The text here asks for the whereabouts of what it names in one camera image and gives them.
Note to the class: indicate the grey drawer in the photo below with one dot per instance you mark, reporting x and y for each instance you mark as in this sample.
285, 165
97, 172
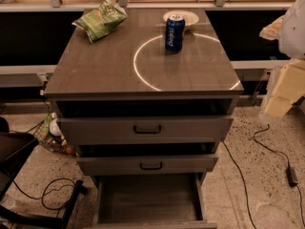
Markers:
145, 130
168, 201
140, 165

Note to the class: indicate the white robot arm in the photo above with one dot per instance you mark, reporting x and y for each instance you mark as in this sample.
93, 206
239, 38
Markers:
287, 82

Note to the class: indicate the grey drawer cabinet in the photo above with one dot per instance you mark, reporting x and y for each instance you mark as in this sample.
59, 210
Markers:
129, 73

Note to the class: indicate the blue Pepsi can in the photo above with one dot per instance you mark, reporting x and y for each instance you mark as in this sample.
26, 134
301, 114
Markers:
175, 25

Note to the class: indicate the green chip bag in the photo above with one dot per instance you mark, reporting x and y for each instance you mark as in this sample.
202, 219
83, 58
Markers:
101, 21

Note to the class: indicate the wire basket with items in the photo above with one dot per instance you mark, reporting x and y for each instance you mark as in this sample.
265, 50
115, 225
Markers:
51, 138

